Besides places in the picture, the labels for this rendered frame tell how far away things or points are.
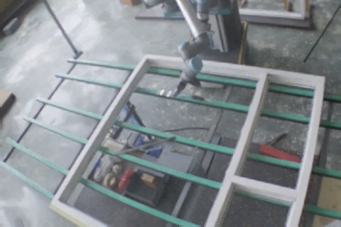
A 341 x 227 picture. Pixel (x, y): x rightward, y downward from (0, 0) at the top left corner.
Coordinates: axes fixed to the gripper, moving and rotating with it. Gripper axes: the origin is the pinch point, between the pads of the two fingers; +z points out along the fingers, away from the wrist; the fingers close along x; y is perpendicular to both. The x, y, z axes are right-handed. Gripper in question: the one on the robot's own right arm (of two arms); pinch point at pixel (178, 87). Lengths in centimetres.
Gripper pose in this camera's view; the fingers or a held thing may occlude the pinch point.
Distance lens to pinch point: 204.4
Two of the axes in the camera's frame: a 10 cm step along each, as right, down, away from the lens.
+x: -3.7, 7.6, -5.4
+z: -3.4, 4.3, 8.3
